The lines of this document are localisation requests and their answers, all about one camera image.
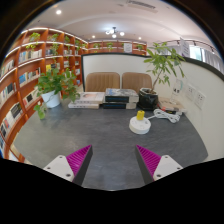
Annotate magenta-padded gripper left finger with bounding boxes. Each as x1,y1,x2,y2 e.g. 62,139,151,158
43,144,94,187

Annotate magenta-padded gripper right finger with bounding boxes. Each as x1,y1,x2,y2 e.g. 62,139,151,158
134,144,184,185

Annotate round white power strip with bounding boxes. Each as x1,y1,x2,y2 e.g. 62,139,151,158
128,115,152,135

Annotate beige and red book stack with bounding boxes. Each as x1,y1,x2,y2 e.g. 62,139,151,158
157,96,188,115

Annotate thin white book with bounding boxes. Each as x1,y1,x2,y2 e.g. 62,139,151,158
67,101,100,110

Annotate small tree in black pot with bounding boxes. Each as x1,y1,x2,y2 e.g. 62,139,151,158
137,41,186,111

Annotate leafy plant in white pot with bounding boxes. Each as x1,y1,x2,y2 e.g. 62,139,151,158
33,68,81,120

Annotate clear acrylic sign stand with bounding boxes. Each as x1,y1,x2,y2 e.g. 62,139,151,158
169,78,184,104

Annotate white book with pink cover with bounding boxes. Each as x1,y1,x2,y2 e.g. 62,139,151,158
75,91,106,104

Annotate tan upholstered chair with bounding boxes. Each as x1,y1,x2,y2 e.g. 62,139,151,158
85,71,121,93
121,71,154,94

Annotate orange wooden bookshelf unit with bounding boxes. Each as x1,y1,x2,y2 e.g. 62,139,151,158
0,27,148,161

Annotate grey curtain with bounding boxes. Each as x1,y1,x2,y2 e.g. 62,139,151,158
199,46,224,73

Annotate white and purple hanging banner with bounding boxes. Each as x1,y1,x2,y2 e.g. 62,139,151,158
179,37,191,58

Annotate white poster on shelf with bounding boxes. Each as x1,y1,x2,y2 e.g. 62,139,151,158
123,42,134,54

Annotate ceiling chandelier with round lamps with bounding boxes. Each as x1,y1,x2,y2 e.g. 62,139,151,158
105,26,126,39

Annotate recessed ceiling lights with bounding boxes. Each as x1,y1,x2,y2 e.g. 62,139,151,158
54,8,144,41

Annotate ceiling air vent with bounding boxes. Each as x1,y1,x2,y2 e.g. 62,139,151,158
125,0,159,14

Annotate white power strip cable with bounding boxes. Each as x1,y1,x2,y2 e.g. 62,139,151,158
146,108,184,124

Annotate white wall outlet plate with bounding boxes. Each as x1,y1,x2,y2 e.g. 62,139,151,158
194,90,207,110
185,83,197,101

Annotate black ceiling track light rail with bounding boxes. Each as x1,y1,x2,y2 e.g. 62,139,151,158
166,39,218,51

